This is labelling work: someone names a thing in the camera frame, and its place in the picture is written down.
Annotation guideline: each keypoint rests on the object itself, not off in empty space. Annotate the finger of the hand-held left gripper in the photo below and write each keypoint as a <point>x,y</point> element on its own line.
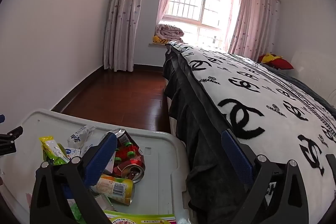
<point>10,136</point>
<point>1,119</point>

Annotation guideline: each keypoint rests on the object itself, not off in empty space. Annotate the barred window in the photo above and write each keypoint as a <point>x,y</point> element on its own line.
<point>199,3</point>

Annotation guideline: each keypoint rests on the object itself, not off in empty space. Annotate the white plastic storage box lid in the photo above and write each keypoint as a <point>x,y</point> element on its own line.
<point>157,174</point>

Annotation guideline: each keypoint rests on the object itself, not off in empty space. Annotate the white black printed blanket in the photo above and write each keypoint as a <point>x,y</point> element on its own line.
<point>262,113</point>

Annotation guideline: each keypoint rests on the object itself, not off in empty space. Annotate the crushed red can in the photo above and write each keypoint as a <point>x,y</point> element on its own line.
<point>128,151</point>

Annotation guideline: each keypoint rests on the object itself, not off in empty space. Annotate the folded pink quilt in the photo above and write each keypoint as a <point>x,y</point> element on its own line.
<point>169,32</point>

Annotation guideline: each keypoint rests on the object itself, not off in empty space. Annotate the yellow cloth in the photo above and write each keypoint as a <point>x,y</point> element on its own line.
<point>159,40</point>

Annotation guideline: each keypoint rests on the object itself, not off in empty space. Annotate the white crumpled wrapper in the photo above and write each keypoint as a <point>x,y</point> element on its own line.
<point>78,137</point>

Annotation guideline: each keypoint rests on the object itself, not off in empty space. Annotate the grey quilt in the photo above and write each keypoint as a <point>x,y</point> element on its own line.
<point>309,85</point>

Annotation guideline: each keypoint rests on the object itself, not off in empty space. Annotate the spotted pink curtain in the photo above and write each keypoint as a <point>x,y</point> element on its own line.
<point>123,16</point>
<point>254,16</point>

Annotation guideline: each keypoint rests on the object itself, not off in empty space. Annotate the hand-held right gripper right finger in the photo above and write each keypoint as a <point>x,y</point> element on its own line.
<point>236,158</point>

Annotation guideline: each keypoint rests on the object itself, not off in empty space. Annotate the colourful flat box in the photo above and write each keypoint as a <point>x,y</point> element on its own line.
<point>136,218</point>

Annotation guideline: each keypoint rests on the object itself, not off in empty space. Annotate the green snack packet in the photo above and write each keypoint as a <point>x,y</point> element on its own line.
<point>51,148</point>

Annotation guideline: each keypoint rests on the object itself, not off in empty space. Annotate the green plastic wrapper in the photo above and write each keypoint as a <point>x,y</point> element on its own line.
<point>76,213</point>

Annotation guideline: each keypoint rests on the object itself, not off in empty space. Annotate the red pillow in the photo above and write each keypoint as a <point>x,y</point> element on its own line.
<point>278,62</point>

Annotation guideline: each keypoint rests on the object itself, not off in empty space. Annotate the yellow green drink carton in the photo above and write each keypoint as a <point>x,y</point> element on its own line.
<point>115,187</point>

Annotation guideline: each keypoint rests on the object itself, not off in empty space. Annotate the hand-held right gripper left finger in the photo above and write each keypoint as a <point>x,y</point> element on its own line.
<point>101,158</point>

